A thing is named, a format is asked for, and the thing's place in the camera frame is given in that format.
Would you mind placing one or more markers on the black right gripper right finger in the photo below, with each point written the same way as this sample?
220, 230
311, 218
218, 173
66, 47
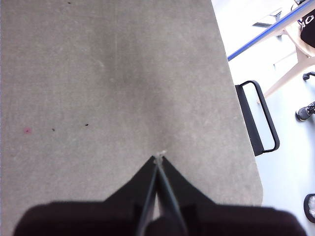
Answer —
221, 221

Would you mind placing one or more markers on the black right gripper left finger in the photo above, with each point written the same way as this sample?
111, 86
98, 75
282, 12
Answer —
98, 218

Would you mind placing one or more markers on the black white wheel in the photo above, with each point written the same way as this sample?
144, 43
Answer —
306, 209

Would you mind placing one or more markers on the person's grey black shoe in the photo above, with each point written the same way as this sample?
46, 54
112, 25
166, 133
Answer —
305, 113

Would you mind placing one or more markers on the black chair caster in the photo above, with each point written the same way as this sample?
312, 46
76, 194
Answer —
308, 75

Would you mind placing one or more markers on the beige plastic chair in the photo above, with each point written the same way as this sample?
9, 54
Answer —
302, 56

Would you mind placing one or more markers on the white table with blue edge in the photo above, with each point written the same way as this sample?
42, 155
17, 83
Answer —
265, 32

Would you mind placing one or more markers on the person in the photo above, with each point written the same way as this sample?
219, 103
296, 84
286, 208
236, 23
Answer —
308, 32

